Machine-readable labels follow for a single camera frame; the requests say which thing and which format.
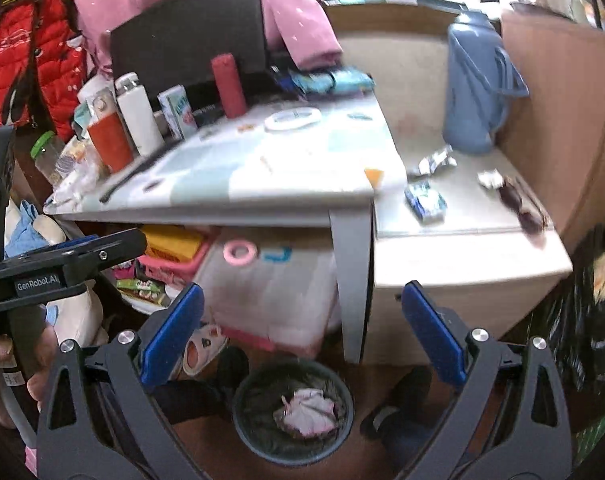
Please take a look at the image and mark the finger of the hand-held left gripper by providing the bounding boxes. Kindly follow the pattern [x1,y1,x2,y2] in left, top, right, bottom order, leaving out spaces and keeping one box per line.
[42,228,148,285]

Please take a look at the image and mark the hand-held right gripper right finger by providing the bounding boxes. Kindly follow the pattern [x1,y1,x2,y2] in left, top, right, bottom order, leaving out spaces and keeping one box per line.
[401,280,574,480]

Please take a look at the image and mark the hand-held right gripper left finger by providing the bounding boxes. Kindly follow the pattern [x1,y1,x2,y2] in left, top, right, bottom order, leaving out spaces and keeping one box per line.
[36,282,206,480]

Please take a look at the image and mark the dark round trash bin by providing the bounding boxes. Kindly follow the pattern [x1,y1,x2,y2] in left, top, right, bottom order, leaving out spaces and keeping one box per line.
[231,358,356,464]

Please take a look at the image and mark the dark sunglasses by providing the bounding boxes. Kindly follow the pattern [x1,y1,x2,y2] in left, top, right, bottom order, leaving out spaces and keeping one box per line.
[499,177,551,237]

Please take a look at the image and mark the silver foil wrapper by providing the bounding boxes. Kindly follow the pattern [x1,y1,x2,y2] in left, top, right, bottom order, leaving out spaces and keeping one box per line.
[407,145,458,178]

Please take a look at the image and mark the person's left hand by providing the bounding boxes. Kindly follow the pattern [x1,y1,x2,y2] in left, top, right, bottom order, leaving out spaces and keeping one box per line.
[0,326,59,428]

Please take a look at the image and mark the pink and white slipper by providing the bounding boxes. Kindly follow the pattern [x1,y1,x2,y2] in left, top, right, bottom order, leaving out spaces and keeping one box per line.
[182,324,229,377]

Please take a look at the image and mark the green snack packet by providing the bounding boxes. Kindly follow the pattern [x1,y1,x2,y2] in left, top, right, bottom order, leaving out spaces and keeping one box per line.
[116,279,164,302]

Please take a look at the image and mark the pink basket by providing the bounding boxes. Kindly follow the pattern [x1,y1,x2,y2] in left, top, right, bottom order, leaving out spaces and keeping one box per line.
[136,242,219,288]

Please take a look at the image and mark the white drawer cabinet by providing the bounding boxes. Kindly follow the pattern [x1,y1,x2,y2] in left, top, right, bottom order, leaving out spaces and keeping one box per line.
[327,4,574,367]

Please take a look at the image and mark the blue cloth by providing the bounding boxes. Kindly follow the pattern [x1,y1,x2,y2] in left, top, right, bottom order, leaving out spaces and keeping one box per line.
[4,200,51,259]

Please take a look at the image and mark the green-lidded clear jar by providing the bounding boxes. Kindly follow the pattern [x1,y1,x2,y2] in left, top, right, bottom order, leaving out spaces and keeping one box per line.
[30,131,67,187]

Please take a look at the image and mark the yellow basket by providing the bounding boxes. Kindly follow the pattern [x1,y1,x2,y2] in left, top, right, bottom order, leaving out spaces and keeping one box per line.
[142,226,206,262]

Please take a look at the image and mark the black stick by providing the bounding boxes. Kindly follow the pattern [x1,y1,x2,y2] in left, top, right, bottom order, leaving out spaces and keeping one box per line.
[99,157,159,204]

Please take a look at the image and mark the clear plastic bag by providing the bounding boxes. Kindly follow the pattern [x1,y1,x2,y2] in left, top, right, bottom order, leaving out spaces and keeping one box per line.
[45,157,110,208]

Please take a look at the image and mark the black shoe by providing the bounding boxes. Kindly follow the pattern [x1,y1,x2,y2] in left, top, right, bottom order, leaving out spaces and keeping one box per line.
[359,367,435,441]

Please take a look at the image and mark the pink storage box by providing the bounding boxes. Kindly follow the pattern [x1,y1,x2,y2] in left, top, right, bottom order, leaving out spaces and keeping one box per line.
[195,240,344,357]

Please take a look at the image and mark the orange-red cup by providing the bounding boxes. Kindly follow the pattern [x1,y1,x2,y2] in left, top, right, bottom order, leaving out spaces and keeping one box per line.
[87,110,136,174]

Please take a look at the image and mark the blue snack packet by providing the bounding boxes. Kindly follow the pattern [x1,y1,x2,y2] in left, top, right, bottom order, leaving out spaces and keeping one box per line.
[403,182,448,222]

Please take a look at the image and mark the red padded jacket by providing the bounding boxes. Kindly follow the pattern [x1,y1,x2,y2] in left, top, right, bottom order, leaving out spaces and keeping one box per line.
[0,0,89,142]

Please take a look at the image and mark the white bottle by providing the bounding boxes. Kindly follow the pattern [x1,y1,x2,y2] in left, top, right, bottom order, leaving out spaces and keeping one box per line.
[115,72,164,157]

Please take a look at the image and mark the black garbage bag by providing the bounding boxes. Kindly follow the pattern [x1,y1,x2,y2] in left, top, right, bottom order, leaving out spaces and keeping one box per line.
[526,225,605,442]

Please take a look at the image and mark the pink tissue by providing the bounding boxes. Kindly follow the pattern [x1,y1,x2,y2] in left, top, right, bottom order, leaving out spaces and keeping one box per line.
[274,387,341,436]

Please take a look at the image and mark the green and white carton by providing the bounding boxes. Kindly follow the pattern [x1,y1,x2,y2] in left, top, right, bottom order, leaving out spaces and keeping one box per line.
[157,85,200,141]

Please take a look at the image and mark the grey desk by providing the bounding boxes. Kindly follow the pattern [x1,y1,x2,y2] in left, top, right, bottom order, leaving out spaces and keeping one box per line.
[42,91,409,364]

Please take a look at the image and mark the red cylinder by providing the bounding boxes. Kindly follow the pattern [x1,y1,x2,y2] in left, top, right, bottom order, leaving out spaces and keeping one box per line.
[211,53,248,119]

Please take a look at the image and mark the black monitor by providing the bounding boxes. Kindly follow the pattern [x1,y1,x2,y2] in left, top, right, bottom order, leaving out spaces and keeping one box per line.
[109,0,271,111]

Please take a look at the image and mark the blue thermos jug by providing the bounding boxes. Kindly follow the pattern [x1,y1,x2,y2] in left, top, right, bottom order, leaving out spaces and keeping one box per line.
[442,10,531,156]

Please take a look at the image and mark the wooden cabinet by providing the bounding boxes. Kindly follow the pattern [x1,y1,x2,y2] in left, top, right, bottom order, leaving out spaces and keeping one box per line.
[499,4,605,253]

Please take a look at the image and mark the teal packet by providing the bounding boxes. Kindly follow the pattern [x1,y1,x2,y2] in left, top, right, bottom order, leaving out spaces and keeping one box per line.
[287,67,374,96]

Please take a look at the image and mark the pink cloth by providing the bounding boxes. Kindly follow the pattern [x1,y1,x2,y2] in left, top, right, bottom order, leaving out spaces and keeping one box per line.
[62,0,344,75]

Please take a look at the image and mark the pink ring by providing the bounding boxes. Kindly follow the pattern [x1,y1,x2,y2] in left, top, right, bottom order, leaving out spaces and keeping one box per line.
[223,240,258,266]

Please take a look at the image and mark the white tape ring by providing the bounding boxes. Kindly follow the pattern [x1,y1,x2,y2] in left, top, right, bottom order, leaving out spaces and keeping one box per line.
[264,106,321,133]

